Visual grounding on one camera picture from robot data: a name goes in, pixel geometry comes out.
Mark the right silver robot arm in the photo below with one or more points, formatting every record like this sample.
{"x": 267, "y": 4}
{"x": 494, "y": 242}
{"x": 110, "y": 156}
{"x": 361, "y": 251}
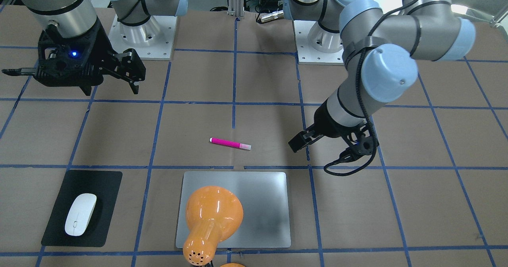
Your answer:
{"x": 73, "y": 18}

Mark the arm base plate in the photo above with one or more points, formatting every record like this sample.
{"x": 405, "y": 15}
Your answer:
{"x": 315, "y": 46}
{"x": 152, "y": 41}

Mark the silver metal cylinder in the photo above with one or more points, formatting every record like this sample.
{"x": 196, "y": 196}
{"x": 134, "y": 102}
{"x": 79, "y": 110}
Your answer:
{"x": 270, "y": 17}

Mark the pink highlighter pen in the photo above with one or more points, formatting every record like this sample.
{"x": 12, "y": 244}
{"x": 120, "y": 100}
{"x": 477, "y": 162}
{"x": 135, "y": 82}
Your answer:
{"x": 231, "y": 144}

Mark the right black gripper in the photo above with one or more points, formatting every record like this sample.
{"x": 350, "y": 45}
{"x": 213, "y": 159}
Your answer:
{"x": 104, "y": 45}

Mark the grey closed laptop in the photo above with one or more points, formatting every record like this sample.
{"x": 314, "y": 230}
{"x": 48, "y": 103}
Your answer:
{"x": 266, "y": 221}

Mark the white computer mouse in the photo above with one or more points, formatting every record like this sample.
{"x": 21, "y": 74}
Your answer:
{"x": 79, "y": 214}

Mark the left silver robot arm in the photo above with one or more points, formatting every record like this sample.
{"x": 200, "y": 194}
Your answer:
{"x": 380, "y": 54}

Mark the black mousepad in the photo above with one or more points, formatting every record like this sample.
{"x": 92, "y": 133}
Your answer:
{"x": 105, "y": 185}

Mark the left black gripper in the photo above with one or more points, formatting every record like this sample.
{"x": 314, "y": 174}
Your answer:
{"x": 330, "y": 123}

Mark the orange desk lamp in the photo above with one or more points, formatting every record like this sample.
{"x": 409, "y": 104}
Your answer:
{"x": 213, "y": 214}

